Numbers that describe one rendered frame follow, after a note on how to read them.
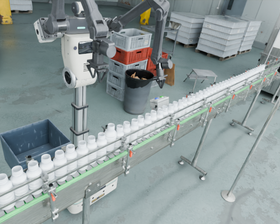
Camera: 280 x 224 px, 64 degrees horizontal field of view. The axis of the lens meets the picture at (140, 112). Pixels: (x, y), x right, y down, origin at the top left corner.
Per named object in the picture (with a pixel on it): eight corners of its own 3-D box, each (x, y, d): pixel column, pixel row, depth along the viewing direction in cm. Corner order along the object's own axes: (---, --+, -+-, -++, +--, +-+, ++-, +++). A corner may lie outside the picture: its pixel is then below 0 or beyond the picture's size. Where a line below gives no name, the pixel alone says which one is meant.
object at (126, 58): (126, 65, 354) (127, 51, 343) (107, 57, 373) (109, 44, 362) (148, 59, 398) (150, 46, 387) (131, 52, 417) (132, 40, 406)
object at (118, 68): (124, 78, 365) (126, 65, 353) (106, 70, 384) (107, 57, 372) (146, 70, 409) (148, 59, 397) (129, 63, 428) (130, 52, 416)
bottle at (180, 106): (173, 116, 175) (178, 98, 166) (180, 118, 173) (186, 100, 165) (171, 119, 170) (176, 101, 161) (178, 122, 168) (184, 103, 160)
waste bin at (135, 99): (133, 120, 345) (139, 82, 312) (114, 107, 369) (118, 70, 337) (153, 111, 375) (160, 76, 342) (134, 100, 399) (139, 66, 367)
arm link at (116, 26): (159, -15, 127) (151, -7, 122) (172, 6, 133) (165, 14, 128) (116, 17, 162) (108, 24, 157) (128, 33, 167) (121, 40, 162)
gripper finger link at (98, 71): (98, 85, 112) (98, 67, 107) (89, 80, 116) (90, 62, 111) (108, 82, 116) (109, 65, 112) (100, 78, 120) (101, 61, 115)
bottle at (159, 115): (160, 132, 153) (165, 112, 145) (151, 131, 153) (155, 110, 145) (159, 127, 158) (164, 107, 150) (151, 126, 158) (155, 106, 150)
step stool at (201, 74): (201, 82, 523) (206, 66, 501) (212, 94, 472) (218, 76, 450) (182, 81, 513) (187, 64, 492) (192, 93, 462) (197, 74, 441)
